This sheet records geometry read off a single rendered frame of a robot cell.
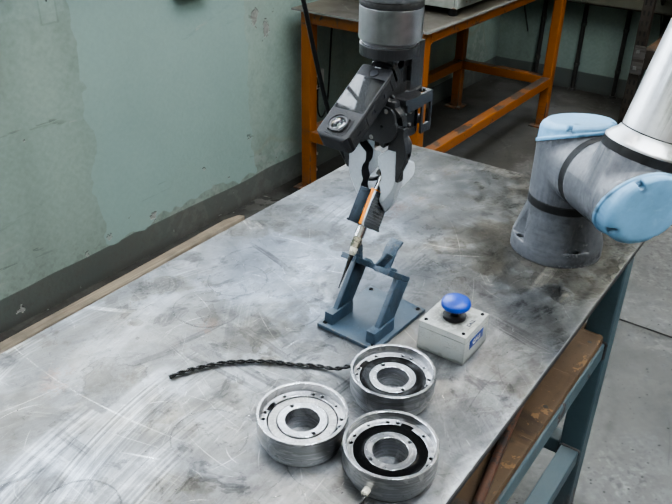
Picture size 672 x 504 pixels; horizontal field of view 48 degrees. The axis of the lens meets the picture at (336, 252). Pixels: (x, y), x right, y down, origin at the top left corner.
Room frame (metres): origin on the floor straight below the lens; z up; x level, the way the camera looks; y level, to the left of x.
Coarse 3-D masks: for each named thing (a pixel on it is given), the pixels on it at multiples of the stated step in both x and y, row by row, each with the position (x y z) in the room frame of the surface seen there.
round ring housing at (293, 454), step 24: (288, 384) 0.69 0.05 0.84; (312, 384) 0.69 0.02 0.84; (264, 408) 0.66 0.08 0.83; (288, 408) 0.66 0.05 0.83; (312, 408) 0.66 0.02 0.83; (336, 408) 0.66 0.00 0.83; (264, 432) 0.61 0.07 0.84; (288, 432) 0.62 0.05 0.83; (312, 432) 0.62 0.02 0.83; (336, 432) 0.61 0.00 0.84; (288, 456) 0.59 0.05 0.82; (312, 456) 0.59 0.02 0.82
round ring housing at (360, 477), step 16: (368, 416) 0.64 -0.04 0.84; (384, 416) 0.65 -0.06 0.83; (400, 416) 0.65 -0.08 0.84; (416, 416) 0.64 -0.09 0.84; (352, 432) 0.62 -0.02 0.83; (384, 432) 0.63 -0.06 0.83; (416, 432) 0.63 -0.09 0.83; (432, 432) 0.62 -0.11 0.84; (352, 448) 0.60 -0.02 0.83; (368, 448) 0.60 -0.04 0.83; (384, 448) 0.62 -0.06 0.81; (400, 448) 0.61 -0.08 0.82; (432, 448) 0.60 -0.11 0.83; (352, 464) 0.57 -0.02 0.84; (384, 464) 0.58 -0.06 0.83; (400, 464) 0.58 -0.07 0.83; (432, 464) 0.57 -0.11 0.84; (352, 480) 0.57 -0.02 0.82; (368, 480) 0.55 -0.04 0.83; (384, 480) 0.55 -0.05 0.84; (400, 480) 0.55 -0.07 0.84; (416, 480) 0.55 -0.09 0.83; (368, 496) 0.56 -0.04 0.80; (384, 496) 0.55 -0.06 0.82; (400, 496) 0.55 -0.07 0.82
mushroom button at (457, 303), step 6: (450, 294) 0.84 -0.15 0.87; (456, 294) 0.84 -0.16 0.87; (462, 294) 0.85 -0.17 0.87; (444, 300) 0.83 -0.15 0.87; (450, 300) 0.83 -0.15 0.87; (456, 300) 0.83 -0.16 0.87; (462, 300) 0.83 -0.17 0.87; (468, 300) 0.83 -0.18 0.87; (444, 306) 0.82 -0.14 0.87; (450, 306) 0.82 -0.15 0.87; (456, 306) 0.82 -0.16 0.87; (462, 306) 0.82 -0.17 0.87; (468, 306) 0.82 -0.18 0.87; (450, 312) 0.82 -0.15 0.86; (456, 312) 0.81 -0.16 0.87; (462, 312) 0.81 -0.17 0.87
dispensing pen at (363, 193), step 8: (376, 184) 0.88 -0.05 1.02; (360, 192) 0.86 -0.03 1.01; (368, 192) 0.86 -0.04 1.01; (360, 200) 0.86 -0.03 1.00; (352, 208) 0.86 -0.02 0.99; (360, 208) 0.85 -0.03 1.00; (352, 216) 0.85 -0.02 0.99; (360, 216) 0.84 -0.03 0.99; (360, 224) 0.85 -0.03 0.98; (360, 232) 0.85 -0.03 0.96; (352, 240) 0.85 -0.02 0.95; (360, 240) 0.84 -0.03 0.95; (352, 248) 0.84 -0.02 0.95; (352, 256) 0.83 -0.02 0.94; (344, 272) 0.83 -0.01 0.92
